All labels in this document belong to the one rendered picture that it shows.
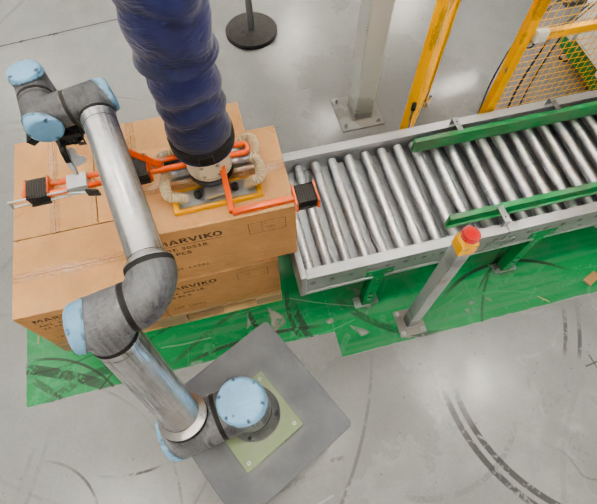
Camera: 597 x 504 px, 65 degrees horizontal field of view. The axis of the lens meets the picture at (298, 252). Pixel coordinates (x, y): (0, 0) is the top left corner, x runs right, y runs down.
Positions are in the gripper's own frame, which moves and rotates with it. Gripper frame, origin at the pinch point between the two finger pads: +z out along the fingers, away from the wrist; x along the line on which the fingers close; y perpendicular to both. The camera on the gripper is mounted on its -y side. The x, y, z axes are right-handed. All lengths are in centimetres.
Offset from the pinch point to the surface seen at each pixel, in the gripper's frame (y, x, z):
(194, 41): 46, -8, -43
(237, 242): 45, -21, 45
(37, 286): -47, -6, 73
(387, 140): 131, 29, 68
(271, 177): 63, -6, 26
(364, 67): 141, 93, 81
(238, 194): 49, -12, 24
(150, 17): 38, -8, -51
